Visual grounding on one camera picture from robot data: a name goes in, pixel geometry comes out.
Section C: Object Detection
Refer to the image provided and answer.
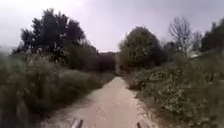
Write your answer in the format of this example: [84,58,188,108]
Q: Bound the building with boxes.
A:
[114,52,122,76]

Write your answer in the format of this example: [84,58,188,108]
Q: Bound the round green tree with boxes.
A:
[117,25,168,70]

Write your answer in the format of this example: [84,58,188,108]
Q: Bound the pale dirt path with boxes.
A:
[39,76,162,128]

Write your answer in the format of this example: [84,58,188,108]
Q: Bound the robot's own part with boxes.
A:
[135,121,144,128]
[70,118,84,128]

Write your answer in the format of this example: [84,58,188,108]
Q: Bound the large dark tree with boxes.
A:
[12,8,100,72]

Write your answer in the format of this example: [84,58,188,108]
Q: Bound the bare tree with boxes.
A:
[167,16,203,57]

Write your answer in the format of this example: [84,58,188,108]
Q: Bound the weedy green verge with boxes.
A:
[0,52,116,128]
[123,49,224,128]

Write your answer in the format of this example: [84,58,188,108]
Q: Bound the dark trees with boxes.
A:
[199,17,224,53]

